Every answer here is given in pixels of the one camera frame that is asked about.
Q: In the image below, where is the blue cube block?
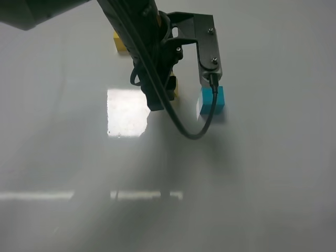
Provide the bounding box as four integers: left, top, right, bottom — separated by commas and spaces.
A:
196, 86, 225, 115

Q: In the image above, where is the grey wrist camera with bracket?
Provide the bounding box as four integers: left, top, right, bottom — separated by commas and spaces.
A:
166, 12, 223, 87

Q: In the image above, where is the yellow template block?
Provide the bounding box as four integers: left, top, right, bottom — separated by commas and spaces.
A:
113, 31, 128, 53

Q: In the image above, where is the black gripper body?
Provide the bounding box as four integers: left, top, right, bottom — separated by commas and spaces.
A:
130, 39, 184, 111

